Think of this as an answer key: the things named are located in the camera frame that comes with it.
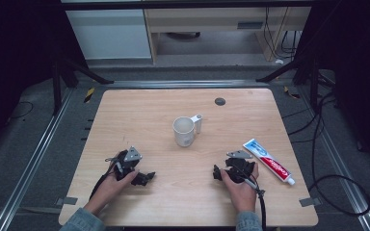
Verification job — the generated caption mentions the black metal stand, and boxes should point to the black metal stand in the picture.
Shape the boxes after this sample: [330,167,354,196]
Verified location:
[51,56,116,116]
[255,52,321,112]

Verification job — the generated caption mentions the person's left hand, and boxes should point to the person's left hand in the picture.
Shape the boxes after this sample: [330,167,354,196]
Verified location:
[84,160,140,217]

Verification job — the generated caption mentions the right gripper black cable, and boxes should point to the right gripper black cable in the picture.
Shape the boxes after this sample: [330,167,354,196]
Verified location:
[234,164,268,231]

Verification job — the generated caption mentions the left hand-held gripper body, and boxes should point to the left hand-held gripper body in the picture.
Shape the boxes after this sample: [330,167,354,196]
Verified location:
[105,146,144,181]

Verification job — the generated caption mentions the grey tape piece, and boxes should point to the grey tape piece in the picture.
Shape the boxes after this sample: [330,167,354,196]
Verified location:
[299,196,322,208]
[55,196,79,207]

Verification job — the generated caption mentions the thick black floor cable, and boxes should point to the thick black floor cable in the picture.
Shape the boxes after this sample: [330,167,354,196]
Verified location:
[306,90,370,217]

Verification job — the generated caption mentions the black curtain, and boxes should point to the black curtain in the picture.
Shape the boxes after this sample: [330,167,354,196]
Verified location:
[0,0,88,162]
[297,0,370,176]

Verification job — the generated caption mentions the person's right hand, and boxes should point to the person's right hand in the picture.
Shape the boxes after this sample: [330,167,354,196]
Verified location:
[219,163,260,214]

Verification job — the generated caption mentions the black cables under desk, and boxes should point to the black cables under desk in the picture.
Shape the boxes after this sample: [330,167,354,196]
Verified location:
[263,7,302,62]

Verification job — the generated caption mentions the white cabinet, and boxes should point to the white cabinet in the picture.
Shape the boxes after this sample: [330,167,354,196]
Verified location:
[65,9,152,61]

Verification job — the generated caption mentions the aluminium floor rail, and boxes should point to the aluminium floor rail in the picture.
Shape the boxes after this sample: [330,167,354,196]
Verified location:
[300,86,370,231]
[104,79,273,90]
[0,87,75,231]

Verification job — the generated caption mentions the yellow black tape strip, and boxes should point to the yellow black tape strip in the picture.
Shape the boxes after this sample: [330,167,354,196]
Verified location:
[283,86,302,100]
[83,87,96,104]

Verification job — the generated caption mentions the thin black floor cable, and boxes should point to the thin black floor cable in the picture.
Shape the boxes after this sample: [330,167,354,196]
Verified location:
[4,100,35,126]

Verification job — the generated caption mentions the white cup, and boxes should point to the white cup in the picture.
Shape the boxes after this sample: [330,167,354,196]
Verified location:
[172,113,203,148]

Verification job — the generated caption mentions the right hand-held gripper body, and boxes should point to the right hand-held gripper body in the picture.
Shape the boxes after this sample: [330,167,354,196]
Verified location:
[225,149,257,185]

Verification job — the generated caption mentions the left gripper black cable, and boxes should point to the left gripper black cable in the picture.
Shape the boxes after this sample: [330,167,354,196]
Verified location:
[89,167,117,201]

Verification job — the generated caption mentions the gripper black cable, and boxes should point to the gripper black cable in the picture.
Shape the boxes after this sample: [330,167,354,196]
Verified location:
[89,167,117,201]
[234,164,268,231]

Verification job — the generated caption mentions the toothpaste tube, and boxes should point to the toothpaste tube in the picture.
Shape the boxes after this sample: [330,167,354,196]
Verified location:
[242,138,297,187]

